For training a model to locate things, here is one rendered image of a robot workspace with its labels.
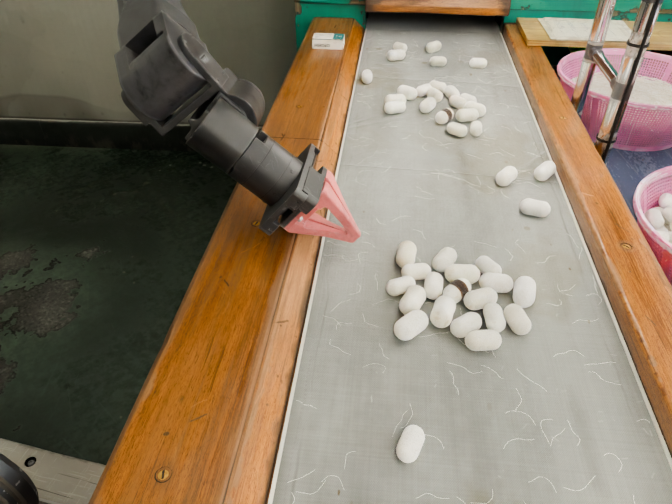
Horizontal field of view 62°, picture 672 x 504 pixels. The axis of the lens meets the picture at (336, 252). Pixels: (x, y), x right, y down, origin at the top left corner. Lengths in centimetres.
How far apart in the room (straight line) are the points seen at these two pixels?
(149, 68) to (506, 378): 42
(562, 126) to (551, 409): 50
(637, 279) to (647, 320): 6
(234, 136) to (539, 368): 35
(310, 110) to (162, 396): 54
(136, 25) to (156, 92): 7
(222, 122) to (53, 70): 201
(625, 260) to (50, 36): 220
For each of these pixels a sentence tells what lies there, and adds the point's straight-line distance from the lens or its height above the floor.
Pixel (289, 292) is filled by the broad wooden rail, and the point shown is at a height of 76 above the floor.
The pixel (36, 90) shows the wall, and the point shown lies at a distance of 261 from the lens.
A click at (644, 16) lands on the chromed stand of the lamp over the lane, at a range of 81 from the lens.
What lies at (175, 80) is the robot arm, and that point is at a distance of 54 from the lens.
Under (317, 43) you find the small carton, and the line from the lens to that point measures 114.
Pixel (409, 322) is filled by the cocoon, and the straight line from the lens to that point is 52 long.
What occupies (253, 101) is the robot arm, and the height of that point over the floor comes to 88.
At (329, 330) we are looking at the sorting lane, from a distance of 53.
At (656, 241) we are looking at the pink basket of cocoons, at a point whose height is 76.
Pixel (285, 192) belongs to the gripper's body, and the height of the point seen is 83.
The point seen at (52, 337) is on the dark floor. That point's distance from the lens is 172.
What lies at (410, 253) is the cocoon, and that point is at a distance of 59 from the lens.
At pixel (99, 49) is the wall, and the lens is 241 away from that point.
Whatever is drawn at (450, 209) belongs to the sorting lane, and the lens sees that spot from 70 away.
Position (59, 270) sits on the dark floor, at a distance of 194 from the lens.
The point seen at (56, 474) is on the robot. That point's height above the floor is 47.
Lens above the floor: 113
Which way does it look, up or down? 39 degrees down
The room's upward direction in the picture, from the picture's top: straight up
